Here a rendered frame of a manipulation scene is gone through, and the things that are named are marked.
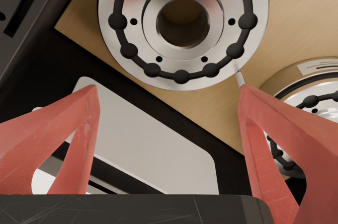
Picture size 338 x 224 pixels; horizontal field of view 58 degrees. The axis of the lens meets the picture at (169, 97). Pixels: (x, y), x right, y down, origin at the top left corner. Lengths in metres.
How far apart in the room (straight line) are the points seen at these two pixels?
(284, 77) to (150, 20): 0.11
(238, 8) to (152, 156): 0.11
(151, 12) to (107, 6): 0.03
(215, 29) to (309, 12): 0.08
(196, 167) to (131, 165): 0.06
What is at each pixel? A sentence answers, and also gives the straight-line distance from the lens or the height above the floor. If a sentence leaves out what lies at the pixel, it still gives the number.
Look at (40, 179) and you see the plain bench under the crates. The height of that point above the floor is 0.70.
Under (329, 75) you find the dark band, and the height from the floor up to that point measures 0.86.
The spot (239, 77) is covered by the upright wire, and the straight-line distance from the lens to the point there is 0.20.
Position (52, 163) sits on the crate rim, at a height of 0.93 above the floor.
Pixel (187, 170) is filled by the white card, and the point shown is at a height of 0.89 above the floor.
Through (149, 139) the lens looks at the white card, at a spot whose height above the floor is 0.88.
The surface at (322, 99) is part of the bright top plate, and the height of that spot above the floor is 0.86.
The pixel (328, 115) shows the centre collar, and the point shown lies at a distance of 0.25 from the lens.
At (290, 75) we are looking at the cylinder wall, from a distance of 0.24.
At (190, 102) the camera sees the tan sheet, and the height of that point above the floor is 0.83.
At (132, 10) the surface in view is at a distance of 0.19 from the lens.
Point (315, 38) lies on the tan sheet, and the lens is 0.25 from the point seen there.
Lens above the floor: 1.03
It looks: 54 degrees down
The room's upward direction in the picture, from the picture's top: 179 degrees counter-clockwise
